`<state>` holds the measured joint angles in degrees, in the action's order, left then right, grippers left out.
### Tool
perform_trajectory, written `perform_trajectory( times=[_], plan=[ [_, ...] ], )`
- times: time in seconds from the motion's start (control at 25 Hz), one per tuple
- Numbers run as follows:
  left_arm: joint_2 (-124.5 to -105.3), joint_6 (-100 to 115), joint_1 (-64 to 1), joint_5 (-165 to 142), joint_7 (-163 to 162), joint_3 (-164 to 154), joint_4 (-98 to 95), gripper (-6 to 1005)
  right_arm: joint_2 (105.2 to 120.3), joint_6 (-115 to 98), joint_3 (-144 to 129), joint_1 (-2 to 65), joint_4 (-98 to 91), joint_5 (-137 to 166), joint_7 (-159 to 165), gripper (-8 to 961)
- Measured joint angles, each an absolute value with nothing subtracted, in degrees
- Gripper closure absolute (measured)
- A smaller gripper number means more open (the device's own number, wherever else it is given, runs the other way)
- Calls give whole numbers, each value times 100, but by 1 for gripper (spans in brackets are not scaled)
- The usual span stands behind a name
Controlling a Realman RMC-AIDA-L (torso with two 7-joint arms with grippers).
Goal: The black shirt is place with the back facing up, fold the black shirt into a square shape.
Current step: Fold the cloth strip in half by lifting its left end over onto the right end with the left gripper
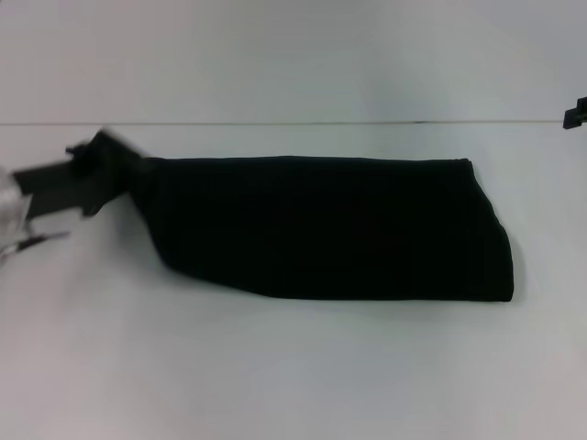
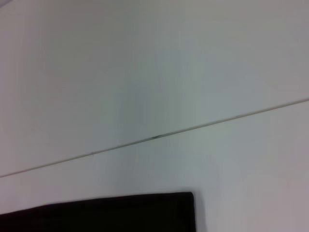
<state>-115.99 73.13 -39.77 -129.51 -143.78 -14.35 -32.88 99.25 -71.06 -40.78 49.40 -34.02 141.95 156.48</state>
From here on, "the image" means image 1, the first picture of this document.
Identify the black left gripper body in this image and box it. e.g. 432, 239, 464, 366
12, 130, 134, 220

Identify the left arm cable with plug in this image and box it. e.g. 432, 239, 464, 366
0, 231, 72, 258

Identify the black t-shirt with FREE print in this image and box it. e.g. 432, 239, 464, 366
127, 155, 515, 304

